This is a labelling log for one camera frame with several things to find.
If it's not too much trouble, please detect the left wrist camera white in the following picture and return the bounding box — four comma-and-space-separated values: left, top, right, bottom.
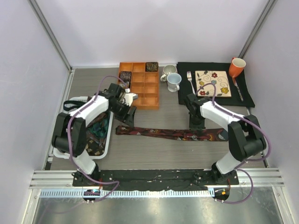
121, 88, 138, 106

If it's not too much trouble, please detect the dark red patterned tie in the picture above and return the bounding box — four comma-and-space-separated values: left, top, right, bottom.
115, 126, 228, 141

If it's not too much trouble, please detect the dark green tie strap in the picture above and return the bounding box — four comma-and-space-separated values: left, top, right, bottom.
63, 99, 91, 112

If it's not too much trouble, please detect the white plastic basket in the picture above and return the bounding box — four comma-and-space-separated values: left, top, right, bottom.
63, 96, 113, 159

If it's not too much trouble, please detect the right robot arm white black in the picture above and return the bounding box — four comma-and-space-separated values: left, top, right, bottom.
184, 94, 266, 184

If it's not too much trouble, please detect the orange mug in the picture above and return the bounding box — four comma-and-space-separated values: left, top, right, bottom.
228, 57, 246, 78

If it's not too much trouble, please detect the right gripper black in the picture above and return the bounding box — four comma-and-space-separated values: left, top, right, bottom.
189, 112, 206, 135

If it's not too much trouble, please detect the patterned handle knife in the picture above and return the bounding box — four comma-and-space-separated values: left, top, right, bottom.
232, 77, 243, 102

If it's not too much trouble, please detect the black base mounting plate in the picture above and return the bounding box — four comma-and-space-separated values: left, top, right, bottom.
71, 169, 239, 191

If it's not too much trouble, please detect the rolled purple patterned tie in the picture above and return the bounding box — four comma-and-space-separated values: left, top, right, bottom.
119, 71, 132, 82

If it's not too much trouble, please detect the rolled dark tie top right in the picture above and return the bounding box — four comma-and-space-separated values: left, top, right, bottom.
145, 62, 159, 72

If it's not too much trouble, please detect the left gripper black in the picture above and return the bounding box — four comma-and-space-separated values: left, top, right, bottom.
109, 101, 136, 127

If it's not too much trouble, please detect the floral square plate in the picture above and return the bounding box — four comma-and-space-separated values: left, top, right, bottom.
195, 70, 232, 98

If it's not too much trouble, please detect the grey ribbed mug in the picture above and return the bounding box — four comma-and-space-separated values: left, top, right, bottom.
160, 65, 177, 82

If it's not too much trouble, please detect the pile of patterned ties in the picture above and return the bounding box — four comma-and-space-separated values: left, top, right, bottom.
85, 112, 109, 156

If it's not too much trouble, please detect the orange compartment tray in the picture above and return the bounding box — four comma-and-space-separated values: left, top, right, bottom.
118, 62, 159, 110

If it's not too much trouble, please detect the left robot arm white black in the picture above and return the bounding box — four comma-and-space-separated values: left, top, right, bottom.
51, 84, 138, 186

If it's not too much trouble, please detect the pale blue mug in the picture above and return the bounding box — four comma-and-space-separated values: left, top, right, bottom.
167, 73, 182, 92

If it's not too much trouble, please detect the silver fork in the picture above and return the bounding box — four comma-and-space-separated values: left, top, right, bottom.
186, 71, 196, 94

